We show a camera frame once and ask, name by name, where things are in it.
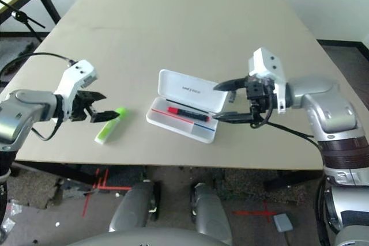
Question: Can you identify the black left camera cable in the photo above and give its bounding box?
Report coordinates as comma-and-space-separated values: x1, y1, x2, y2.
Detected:
0, 52, 78, 78

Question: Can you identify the red and black marker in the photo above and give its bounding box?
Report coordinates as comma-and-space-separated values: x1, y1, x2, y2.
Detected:
166, 106, 210, 122

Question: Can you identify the grey right robot leg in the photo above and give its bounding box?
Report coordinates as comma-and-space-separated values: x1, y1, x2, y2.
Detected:
190, 181, 233, 245

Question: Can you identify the grey foot pedal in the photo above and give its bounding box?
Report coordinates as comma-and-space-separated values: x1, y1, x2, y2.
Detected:
273, 213, 294, 233

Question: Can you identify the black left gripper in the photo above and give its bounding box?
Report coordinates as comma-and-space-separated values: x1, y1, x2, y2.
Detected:
71, 90, 121, 123

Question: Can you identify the green and white highlighter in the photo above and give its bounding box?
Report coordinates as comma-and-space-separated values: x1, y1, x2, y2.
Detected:
94, 107, 129, 145

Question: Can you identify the black table frame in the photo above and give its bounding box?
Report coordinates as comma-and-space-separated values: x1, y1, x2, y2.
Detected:
11, 161, 325, 192

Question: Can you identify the white plastic pencil case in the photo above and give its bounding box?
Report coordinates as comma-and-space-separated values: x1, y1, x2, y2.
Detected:
145, 69, 227, 145

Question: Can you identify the black right camera cable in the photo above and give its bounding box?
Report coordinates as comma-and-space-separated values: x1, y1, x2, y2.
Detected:
249, 84, 323, 149

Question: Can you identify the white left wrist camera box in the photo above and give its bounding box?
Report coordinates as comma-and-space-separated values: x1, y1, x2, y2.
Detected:
54, 59, 99, 122

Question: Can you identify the black camera cable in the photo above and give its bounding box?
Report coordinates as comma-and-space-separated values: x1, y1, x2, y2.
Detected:
249, 84, 323, 149
0, 52, 78, 78

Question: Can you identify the dark foam floor mat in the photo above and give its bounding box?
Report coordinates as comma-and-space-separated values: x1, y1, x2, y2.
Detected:
0, 38, 40, 85

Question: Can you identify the clear plastic bag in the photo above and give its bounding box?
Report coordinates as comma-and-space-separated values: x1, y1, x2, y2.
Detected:
5, 199, 22, 215
0, 218, 15, 232

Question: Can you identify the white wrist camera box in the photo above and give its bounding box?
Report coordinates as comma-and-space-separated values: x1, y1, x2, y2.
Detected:
54, 59, 99, 122
248, 47, 289, 114

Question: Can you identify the grey robot torso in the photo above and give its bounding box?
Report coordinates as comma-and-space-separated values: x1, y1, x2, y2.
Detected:
67, 227, 231, 246

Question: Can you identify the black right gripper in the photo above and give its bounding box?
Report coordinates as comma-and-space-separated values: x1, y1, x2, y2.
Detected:
212, 76, 275, 128

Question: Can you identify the black wall baseboard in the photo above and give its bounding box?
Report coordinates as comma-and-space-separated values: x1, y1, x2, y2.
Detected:
317, 39, 369, 56

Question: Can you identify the grey left robot leg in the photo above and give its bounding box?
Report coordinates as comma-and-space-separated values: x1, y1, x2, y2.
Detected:
108, 181, 161, 234

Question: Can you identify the thin red and blue pencil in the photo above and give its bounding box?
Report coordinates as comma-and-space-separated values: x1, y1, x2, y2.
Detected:
151, 108, 216, 131

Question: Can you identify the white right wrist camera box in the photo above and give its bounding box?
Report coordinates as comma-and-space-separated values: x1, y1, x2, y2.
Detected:
248, 47, 289, 114

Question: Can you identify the thin black pencil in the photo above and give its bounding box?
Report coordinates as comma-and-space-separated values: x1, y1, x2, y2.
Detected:
165, 99, 209, 113

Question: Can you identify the grey robot leg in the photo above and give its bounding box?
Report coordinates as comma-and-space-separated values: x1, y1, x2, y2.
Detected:
108, 181, 161, 234
190, 181, 233, 245

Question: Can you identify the black tripod stand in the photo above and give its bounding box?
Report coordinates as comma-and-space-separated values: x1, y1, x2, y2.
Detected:
0, 0, 46, 42

